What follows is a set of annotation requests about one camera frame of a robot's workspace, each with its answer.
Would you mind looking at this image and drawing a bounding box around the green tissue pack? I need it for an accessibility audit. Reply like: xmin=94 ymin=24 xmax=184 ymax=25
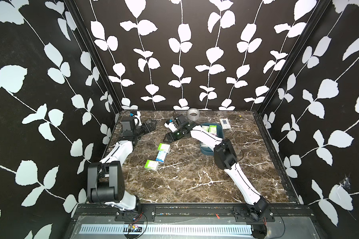
xmin=158 ymin=143 xmax=171 ymax=153
xmin=201 ymin=125 xmax=209 ymax=132
xmin=208 ymin=125 xmax=217 ymax=135
xmin=144 ymin=160 xmax=159 ymax=171

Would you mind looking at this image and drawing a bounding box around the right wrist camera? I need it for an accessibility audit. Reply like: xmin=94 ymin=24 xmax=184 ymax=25
xmin=164 ymin=114 xmax=188 ymax=132

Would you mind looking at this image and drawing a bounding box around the blue tissue pack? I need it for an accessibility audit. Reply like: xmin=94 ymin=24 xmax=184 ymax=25
xmin=156 ymin=150 xmax=167 ymax=163

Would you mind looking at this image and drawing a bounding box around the black front rail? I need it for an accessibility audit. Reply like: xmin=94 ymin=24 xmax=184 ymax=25
xmin=73 ymin=203 xmax=315 ymax=224

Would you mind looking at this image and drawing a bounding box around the small circuit board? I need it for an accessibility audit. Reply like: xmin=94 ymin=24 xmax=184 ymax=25
xmin=125 ymin=225 xmax=143 ymax=234

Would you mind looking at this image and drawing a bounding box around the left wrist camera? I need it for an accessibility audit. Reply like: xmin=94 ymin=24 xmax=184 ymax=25
xmin=121 ymin=111 xmax=142 ymax=132

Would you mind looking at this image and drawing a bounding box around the clear tape roll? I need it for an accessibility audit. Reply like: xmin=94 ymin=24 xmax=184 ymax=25
xmin=187 ymin=108 xmax=200 ymax=121

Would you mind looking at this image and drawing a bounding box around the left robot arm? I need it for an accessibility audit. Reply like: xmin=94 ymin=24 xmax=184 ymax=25
xmin=87 ymin=117 xmax=157 ymax=212

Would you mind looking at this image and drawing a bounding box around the teal storage box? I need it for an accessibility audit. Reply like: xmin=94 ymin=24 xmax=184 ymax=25
xmin=200 ymin=123 xmax=224 ymax=156

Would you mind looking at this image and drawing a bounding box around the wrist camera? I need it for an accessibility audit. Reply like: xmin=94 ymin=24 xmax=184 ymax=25
xmin=164 ymin=114 xmax=188 ymax=132
xmin=121 ymin=111 xmax=142 ymax=132

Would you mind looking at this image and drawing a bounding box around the white perforated strip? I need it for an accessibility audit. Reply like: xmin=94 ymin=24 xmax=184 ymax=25
xmin=79 ymin=224 xmax=252 ymax=237

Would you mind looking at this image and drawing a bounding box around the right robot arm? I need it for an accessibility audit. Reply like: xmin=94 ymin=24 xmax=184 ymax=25
xmin=164 ymin=121 xmax=268 ymax=222

